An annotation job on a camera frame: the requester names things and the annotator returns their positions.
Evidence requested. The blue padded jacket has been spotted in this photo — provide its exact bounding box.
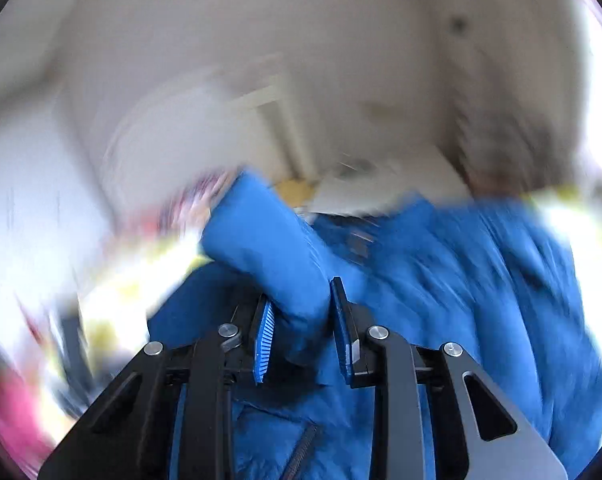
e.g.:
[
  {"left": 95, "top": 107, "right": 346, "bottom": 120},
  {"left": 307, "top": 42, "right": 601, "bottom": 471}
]
[{"left": 148, "top": 170, "right": 602, "bottom": 480}]

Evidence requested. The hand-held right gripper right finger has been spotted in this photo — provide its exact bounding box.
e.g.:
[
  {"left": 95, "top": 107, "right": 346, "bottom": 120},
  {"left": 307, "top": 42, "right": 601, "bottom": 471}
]
[{"left": 330, "top": 276, "right": 568, "bottom": 480}]

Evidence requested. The yellow checked bed sheet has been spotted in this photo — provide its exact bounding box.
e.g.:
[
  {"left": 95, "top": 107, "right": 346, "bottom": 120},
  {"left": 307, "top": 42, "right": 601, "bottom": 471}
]
[{"left": 46, "top": 182, "right": 602, "bottom": 391}]

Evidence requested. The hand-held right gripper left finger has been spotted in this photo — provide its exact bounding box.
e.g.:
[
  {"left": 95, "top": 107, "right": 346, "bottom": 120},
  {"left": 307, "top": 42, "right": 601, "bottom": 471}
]
[{"left": 38, "top": 294, "right": 277, "bottom": 480}]

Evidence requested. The white bed headboard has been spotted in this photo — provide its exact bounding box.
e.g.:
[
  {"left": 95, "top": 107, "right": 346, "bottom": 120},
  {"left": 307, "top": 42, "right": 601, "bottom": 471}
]
[{"left": 98, "top": 72, "right": 304, "bottom": 203}]

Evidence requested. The pink cloth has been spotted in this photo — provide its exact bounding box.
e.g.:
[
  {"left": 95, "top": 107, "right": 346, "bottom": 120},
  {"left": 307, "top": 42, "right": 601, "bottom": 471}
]
[{"left": 0, "top": 355, "right": 54, "bottom": 466}]

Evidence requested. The patterned pillow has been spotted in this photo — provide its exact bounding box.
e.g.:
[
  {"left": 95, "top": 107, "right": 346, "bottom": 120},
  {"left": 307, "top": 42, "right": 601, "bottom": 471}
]
[{"left": 153, "top": 169, "right": 239, "bottom": 233}]

